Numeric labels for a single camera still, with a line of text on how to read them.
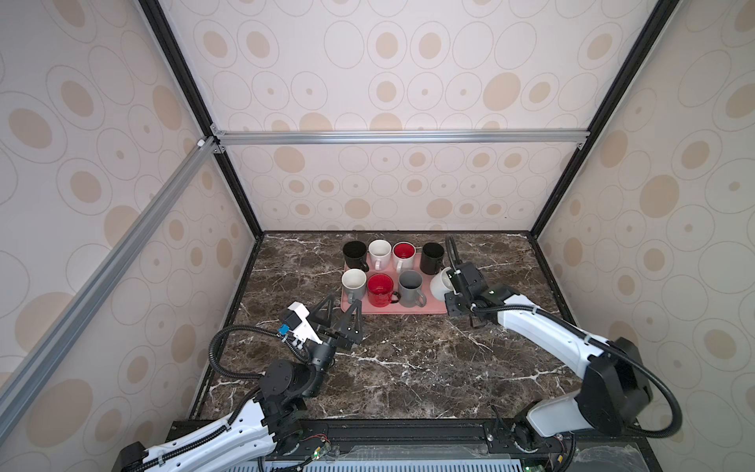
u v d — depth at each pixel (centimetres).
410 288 91
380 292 98
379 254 100
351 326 56
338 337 56
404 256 106
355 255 103
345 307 97
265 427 52
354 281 97
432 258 103
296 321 54
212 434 49
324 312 66
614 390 42
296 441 66
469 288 65
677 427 39
